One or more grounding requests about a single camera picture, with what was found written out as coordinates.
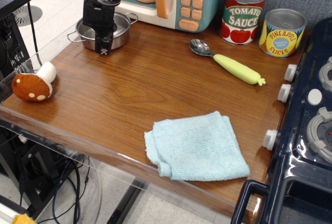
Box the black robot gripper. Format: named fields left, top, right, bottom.
left=82, top=0, right=121, bottom=55

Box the stainless steel pan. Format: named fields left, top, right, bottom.
left=67, top=12, right=139, bottom=50

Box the light blue folded cloth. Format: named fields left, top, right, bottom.
left=144, top=111, right=250, bottom=181

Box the clear acrylic table guard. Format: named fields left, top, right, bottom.
left=0, top=0, right=109, bottom=105

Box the brown plush mushroom toy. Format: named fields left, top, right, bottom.
left=11, top=62, right=57, bottom=102

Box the toy microwave oven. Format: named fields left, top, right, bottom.
left=115, top=0, right=224, bottom=33

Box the tomato sauce can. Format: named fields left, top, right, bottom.
left=220, top=0, right=266, bottom=45

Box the pineapple slices can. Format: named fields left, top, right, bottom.
left=259, top=8, right=307, bottom=58

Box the dark blue toy stove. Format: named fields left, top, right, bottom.
left=231, top=18, right=331, bottom=223

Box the spoon with green handle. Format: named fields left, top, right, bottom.
left=189, top=39, right=266, bottom=86

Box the blue cable under table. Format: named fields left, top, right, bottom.
left=51, top=159, right=81, bottom=224

